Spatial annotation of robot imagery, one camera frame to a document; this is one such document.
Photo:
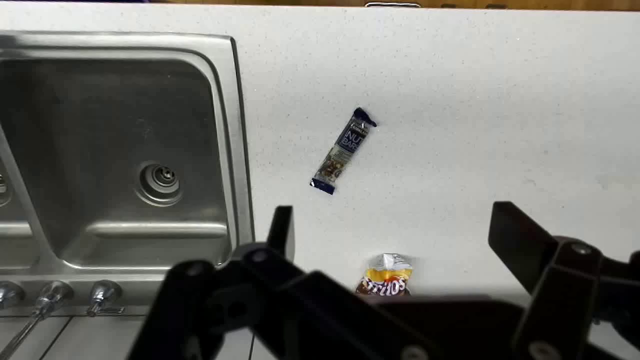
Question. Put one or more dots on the chrome sink faucet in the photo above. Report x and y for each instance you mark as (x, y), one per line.
(51, 297)

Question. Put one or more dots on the stainless steel double sink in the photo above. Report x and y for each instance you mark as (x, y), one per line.
(106, 153)

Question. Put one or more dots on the round sink drain strainer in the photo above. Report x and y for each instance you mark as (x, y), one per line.
(159, 183)

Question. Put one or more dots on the blue nut bar pack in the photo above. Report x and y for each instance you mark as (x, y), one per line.
(342, 151)

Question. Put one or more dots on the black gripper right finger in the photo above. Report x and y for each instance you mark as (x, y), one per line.
(560, 293)

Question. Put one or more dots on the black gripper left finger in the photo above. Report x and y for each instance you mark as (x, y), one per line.
(267, 307)

